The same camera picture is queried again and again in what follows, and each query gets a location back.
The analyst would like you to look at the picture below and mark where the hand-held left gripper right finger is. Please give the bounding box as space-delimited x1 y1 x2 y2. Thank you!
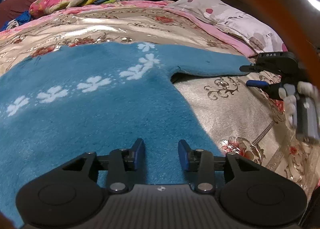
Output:
178 139 262 193

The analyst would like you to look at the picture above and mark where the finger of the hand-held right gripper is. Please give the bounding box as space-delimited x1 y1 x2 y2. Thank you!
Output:
239 65 266 74
246 80 282 99

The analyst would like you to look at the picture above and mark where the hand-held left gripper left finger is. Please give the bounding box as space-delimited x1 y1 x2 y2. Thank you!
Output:
61 138 146 193

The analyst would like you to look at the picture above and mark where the blue sweater with white flowers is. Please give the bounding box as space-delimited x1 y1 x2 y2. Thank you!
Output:
0 42 253 228

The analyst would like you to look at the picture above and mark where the pile of blue clothes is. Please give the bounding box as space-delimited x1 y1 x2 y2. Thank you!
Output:
1 10 33 31

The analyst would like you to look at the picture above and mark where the person's right hand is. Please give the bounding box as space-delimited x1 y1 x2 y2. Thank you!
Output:
278 81 316 129

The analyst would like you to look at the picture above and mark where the floral satin bedspread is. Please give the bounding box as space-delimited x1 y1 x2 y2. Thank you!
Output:
0 0 320 229

